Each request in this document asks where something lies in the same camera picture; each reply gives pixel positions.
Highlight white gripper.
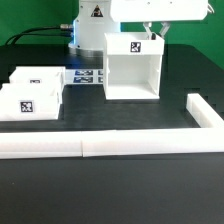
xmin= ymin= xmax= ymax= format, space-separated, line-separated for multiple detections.
xmin=110 ymin=0 xmax=208 ymax=38

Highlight white drawer cabinet box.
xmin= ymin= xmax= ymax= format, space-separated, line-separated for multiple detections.
xmin=103 ymin=32 xmax=164 ymax=100

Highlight white front drawer with tag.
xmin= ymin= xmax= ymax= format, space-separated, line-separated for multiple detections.
xmin=0 ymin=84 xmax=62 ymax=121

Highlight white drawer with tag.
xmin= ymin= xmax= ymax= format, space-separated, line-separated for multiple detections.
xmin=9 ymin=66 xmax=65 ymax=84
xmin=0 ymin=84 xmax=62 ymax=121

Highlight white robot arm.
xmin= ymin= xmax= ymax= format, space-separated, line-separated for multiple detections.
xmin=69 ymin=0 xmax=214 ymax=57

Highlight white rear drawer with tag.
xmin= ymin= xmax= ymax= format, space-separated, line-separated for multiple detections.
xmin=9 ymin=66 xmax=65 ymax=84

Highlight white sheet with tags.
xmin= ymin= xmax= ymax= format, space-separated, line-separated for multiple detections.
xmin=65 ymin=69 xmax=103 ymax=85

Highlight white foam rail side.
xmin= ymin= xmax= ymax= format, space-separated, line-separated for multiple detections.
xmin=186 ymin=93 xmax=224 ymax=128

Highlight white foam rail front right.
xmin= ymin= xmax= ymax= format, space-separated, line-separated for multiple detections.
xmin=82 ymin=128 xmax=224 ymax=157

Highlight white foam rail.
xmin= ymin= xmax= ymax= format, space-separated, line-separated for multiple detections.
xmin=82 ymin=128 xmax=224 ymax=157
xmin=0 ymin=132 xmax=82 ymax=159

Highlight black cables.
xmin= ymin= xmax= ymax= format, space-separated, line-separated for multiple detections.
xmin=4 ymin=23 xmax=75 ymax=46

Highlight white foam rail front left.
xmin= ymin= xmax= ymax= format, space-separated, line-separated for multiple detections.
xmin=0 ymin=132 xmax=82 ymax=159

